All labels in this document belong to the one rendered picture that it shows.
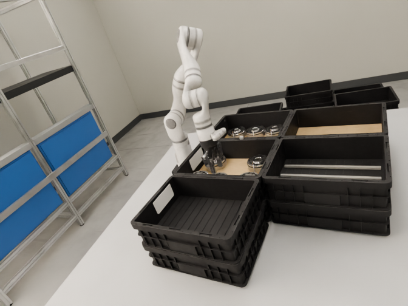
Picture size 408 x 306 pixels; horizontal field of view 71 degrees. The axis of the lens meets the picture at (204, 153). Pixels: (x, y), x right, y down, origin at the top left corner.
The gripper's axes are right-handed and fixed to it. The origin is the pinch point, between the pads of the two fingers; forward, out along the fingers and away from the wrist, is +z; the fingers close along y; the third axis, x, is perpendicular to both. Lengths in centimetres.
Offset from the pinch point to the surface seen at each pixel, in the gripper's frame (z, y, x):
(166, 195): 1.6, 20.3, -14.2
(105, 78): -38, -219, -309
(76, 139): 2, -60, -194
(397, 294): 26, 26, 64
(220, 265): 13.5, 39.0, 17.7
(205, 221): 9.5, 24.3, 5.0
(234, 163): 6.0, -14.5, 0.5
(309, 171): 8.4, -10.5, 35.6
